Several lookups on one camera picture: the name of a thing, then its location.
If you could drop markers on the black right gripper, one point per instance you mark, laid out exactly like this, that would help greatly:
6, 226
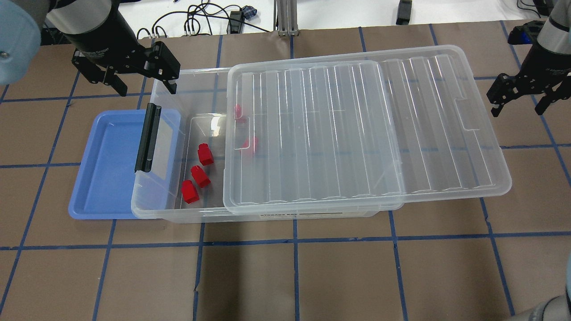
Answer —
549, 62

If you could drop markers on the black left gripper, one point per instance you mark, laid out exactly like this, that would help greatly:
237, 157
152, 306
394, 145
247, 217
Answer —
103, 41

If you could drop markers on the red block with round peg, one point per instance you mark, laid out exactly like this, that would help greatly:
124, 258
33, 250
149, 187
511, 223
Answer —
205, 155

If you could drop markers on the clear plastic box lid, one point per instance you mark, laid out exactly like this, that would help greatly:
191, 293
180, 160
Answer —
446, 143

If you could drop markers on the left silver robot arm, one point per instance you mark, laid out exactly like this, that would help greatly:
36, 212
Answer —
23, 20

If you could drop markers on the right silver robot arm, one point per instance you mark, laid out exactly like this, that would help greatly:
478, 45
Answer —
552, 34

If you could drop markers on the red block in box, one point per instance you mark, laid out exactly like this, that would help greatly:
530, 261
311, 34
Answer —
200, 176
249, 146
189, 192
238, 113

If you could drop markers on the clear plastic storage box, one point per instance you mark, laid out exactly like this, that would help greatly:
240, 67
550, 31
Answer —
327, 145

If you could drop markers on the blue plastic tray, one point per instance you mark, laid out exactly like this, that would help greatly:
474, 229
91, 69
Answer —
107, 180

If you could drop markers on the black power adapter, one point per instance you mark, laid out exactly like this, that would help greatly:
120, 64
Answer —
404, 11

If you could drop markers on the black box latch handle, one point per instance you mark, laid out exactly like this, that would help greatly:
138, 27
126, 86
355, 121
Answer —
147, 144

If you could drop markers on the aluminium frame post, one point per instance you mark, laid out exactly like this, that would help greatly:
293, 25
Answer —
286, 18

